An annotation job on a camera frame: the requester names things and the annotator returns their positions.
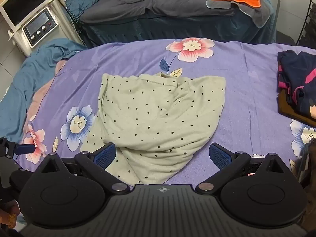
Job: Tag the white framed monitor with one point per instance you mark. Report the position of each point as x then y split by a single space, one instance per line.
24 5

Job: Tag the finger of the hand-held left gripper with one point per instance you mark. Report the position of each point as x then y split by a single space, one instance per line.
23 149

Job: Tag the navy and pink garment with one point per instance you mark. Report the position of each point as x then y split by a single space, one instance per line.
298 79

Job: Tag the brown cloth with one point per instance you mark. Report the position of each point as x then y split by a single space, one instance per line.
286 107

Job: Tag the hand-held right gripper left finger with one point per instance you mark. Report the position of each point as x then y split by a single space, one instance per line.
106 153

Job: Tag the blue cloth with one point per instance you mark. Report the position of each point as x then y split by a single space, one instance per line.
84 2

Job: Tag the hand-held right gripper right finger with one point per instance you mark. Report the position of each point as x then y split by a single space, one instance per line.
219 155

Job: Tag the purple floral bedsheet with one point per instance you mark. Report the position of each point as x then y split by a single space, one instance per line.
246 79

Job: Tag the blue blanket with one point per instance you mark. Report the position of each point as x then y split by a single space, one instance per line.
29 79

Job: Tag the beige polka dot shirt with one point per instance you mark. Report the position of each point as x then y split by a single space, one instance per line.
153 118

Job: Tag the grey towel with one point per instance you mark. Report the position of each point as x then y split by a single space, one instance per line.
261 14

